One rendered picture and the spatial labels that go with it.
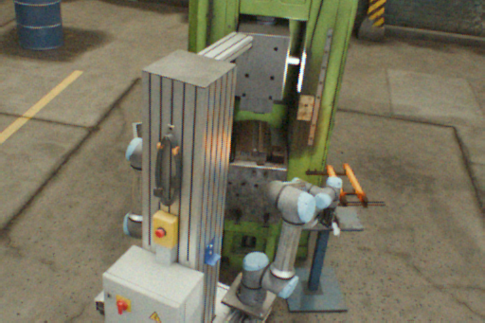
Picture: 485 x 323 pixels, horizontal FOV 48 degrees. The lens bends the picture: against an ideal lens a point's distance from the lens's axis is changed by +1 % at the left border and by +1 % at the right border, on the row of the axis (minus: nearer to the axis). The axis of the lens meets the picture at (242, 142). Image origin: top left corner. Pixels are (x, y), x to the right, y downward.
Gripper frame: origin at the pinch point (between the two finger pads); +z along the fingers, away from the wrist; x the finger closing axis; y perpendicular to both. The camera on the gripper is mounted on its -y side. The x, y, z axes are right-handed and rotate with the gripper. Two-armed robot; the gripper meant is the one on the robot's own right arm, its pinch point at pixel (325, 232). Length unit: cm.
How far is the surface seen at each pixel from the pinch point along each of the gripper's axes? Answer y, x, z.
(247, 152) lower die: -45, -67, -5
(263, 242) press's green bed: -52, -50, 67
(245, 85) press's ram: -43, -72, -51
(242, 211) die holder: -40, -64, 39
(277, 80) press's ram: -50, -55, -56
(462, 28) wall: -686, 23, 66
